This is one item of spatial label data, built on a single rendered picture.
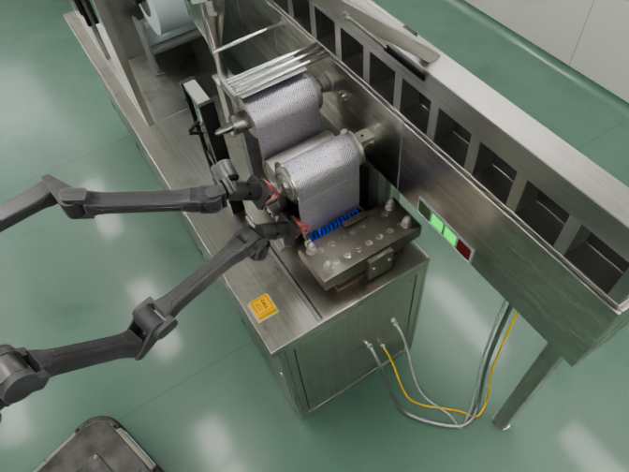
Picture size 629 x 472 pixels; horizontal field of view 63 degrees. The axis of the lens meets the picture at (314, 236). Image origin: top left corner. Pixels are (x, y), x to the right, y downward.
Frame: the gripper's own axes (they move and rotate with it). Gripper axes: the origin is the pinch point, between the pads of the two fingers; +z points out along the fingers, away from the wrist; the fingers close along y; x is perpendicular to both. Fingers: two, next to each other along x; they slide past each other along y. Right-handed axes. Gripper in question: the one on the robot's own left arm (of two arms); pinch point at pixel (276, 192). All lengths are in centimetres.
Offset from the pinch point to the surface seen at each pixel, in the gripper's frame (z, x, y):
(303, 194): 3.5, 5.4, 6.8
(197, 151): 23, -32, -65
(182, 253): 66, -117, -81
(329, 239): 19.8, -7.2, 15.1
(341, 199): 21.5, 5.5, 8.5
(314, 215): 14.0, -2.6, 8.2
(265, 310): 3.4, -34.7, 20.7
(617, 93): 282, 89, -14
